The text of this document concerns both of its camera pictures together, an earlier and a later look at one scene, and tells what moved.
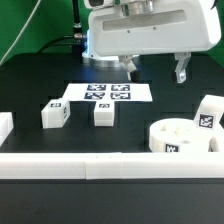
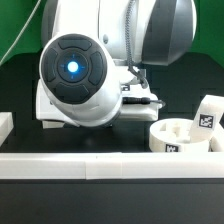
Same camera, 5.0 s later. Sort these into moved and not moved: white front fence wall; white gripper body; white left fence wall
Moved: white gripper body
Not moved: white front fence wall; white left fence wall
